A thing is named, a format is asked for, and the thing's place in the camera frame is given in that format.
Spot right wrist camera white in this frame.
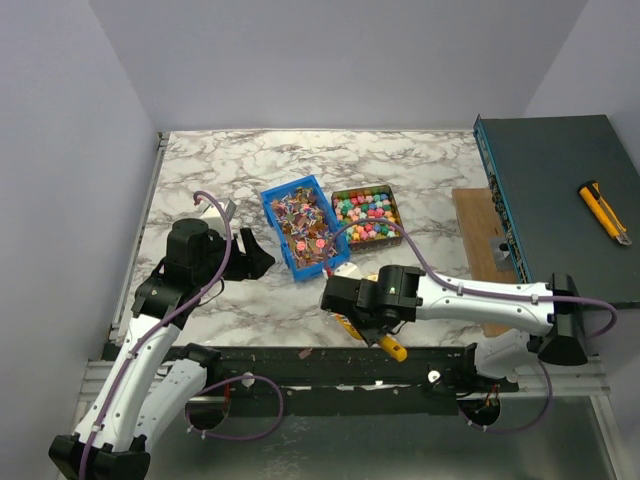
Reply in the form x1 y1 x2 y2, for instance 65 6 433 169
325 262 362 280

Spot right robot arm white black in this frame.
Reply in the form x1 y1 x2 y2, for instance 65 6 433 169
320 265 588 392

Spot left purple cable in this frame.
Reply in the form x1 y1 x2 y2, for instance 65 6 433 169
77 189 285 479

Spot metal tin of star candies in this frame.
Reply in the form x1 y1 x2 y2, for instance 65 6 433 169
331 184 402 253

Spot yellow utility knife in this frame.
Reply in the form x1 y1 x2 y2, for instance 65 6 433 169
578 180 632 246

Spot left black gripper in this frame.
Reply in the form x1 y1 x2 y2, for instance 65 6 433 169
195 227 276 287

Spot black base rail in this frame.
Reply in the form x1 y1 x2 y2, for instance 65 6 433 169
164 344 521 416

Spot yellow plastic scoop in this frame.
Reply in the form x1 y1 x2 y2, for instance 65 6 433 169
334 314 408 363

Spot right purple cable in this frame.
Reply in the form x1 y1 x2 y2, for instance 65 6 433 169
323 218 619 435

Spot clear plastic round container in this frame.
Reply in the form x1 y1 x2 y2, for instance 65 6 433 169
320 291 357 328

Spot blue plastic candy bin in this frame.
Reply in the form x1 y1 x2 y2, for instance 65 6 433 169
260 175 350 282

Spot wooden board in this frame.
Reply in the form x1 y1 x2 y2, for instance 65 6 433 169
451 187 526 339

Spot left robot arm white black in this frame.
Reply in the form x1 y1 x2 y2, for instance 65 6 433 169
49 219 237 479

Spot dark green box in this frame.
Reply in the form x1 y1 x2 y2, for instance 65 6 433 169
473 115 639 309

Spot purple cable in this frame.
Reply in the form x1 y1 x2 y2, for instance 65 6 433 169
77 189 285 479
323 218 619 435

